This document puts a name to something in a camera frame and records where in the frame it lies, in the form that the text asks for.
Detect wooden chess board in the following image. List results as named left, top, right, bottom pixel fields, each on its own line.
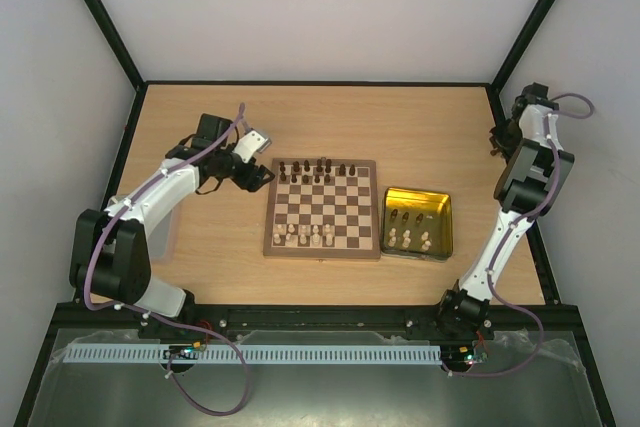
left=263, top=157, right=381, bottom=261

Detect yellow tin tray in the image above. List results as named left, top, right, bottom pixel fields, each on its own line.
left=380, top=187, right=454, bottom=262

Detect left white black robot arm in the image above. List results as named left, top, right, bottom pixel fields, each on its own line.
left=69, top=112, right=275, bottom=319

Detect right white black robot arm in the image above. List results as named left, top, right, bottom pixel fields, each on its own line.
left=436, top=83, right=575, bottom=339

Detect clear plastic sheet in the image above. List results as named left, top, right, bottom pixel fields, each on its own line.
left=28, top=329, right=600, bottom=426

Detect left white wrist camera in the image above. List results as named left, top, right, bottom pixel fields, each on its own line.
left=233, top=129, right=272, bottom=163

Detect grey slotted cable duct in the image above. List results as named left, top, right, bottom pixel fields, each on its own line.
left=62, top=343, right=441, bottom=365

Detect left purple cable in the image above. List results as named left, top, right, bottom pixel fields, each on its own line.
left=82, top=102, right=251, bottom=418

